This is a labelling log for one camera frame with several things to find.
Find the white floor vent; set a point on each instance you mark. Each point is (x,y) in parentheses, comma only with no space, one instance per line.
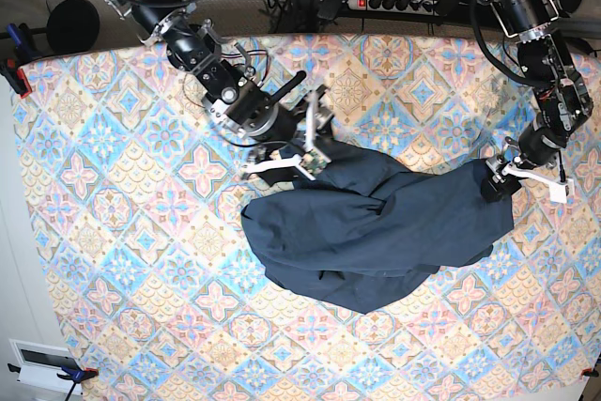
(40,365)

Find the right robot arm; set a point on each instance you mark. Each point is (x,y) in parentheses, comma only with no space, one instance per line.
(221,66)

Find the red black clamp left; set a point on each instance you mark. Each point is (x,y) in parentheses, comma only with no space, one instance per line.
(15,77)

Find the patterned tablecloth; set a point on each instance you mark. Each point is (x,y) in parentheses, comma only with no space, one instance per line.
(135,201)

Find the red clamp bottom right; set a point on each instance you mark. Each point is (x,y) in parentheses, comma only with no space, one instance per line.
(590,373)

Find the blue clamp bottom left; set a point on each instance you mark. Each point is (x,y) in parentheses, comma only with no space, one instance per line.
(75,374)

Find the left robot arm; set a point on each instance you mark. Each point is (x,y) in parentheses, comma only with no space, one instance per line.
(563,100)

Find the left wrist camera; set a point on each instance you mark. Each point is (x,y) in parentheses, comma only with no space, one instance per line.
(561,192)

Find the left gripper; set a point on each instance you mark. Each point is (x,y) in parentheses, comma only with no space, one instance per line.
(535,147)

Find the black round stool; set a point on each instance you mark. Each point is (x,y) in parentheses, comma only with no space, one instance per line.
(73,27)

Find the dark blue t-shirt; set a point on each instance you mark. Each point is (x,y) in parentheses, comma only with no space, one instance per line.
(368,231)

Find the white power strip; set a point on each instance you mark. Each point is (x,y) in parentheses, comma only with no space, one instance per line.
(424,7)

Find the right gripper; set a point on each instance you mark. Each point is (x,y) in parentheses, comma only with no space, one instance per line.
(261,116)

